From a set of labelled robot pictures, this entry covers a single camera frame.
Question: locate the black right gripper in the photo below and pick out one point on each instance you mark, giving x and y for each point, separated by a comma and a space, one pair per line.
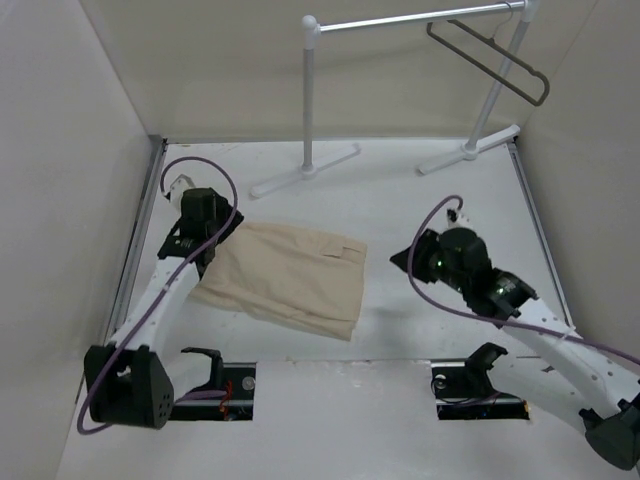
428, 241

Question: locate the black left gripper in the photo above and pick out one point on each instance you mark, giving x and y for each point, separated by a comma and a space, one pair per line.
231, 226

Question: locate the beige cargo trousers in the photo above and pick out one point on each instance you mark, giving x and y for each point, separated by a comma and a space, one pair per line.
298, 278

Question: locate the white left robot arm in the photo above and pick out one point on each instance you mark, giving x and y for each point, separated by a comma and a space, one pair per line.
128, 380

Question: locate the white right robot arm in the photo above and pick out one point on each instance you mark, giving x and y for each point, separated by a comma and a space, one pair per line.
570, 378

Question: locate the white clothes rack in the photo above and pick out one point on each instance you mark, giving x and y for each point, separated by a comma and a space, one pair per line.
477, 142

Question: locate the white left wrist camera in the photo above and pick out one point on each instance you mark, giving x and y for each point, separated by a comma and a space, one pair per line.
177, 189

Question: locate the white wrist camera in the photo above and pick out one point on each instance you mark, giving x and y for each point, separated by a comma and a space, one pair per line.
177, 189
457, 219

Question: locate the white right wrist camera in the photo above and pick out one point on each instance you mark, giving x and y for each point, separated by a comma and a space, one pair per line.
457, 219

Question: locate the left metal table rail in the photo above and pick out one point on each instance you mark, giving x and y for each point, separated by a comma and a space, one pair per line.
135, 246

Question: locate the metal table rail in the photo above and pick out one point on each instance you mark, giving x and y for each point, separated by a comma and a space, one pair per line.
542, 239
135, 246

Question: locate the right metal table rail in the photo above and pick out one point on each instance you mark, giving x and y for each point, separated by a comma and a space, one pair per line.
542, 239

